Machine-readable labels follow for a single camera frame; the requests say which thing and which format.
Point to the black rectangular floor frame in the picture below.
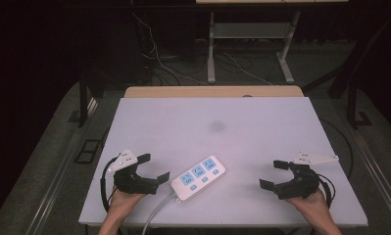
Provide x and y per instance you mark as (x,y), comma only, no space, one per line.
(88,151)

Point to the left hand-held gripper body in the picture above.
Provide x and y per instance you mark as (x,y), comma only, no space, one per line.
(134,186)

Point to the black metal stand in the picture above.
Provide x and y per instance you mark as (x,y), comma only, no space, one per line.
(354,104)

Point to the white metal desk frame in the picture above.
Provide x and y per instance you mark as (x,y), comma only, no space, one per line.
(252,31)

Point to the white power strip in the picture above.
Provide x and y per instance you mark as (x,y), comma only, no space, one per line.
(198,178)

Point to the aluminium floor rail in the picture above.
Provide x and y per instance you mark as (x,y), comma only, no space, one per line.
(376,169)
(62,169)

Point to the white table board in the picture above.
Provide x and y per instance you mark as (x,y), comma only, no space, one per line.
(216,130)

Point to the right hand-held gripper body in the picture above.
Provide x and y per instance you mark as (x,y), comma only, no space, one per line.
(302,187)

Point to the person's left hand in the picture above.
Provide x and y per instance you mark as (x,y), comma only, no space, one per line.
(121,200)

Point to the wooden table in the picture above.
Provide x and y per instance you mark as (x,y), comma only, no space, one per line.
(212,91)

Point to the person's right hand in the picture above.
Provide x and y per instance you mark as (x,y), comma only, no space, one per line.
(314,205)

